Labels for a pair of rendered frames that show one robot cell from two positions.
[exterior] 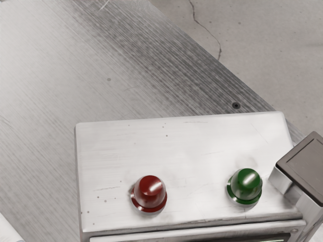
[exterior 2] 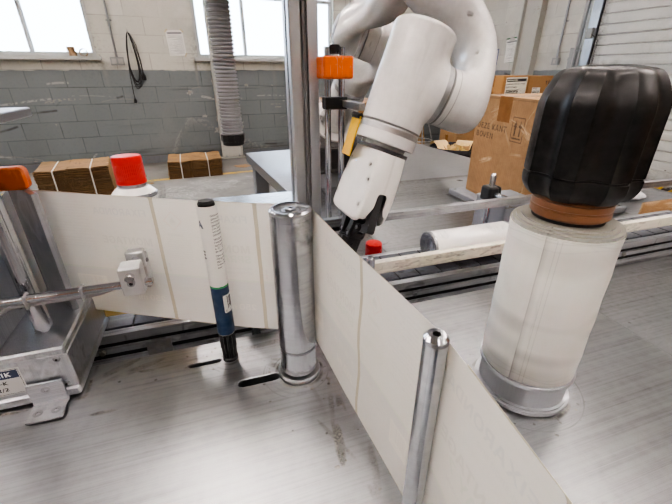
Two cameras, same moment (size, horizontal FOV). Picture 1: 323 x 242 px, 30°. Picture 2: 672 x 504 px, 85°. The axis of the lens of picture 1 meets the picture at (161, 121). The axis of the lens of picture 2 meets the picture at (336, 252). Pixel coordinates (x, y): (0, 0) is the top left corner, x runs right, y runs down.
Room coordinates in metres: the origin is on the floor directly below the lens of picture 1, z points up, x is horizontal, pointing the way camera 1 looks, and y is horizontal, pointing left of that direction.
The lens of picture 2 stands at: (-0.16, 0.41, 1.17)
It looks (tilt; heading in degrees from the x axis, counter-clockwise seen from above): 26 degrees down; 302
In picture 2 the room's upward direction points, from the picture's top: straight up
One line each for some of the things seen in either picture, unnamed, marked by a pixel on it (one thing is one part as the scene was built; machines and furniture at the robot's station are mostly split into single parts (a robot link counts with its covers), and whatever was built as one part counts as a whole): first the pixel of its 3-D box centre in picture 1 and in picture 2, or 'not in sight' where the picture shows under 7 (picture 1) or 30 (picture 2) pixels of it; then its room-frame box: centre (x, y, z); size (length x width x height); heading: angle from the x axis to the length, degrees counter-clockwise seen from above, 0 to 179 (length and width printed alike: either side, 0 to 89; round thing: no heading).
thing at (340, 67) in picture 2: not in sight; (340, 164); (0.14, -0.08, 1.05); 0.10 x 0.04 x 0.33; 140
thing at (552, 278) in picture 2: not in sight; (555, 255); (-0.17, 0.07, 1.03); 0.09 x 0.09 x 0.30
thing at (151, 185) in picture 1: (149, 191); not in sight; (0.20, 0.00, 1.49); 0.03 x 0.03 x 0.02
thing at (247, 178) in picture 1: (246, 184); not in sight; (0.22, -0.07, 1.49); 0.03 x 0.03 x 0.02
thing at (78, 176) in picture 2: not in sight; (78, 179); (4.17, -1.43, 0.16); 0.65 x 0.54 x 0.32; 60
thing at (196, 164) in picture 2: not in sight; (195, 164); (3.90, -2.70, 0.11); 0.65 x 0.54 x 0.22; 52
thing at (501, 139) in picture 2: not in sight; (545, 149); (-0.10, -0.76, 0.99); 0.30 x 0.24 x 0.27; 45
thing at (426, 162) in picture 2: not in sight; (374, 168); (0.52, -0.99, 0.81); 0.90 x 0.90 x 0.04; 55
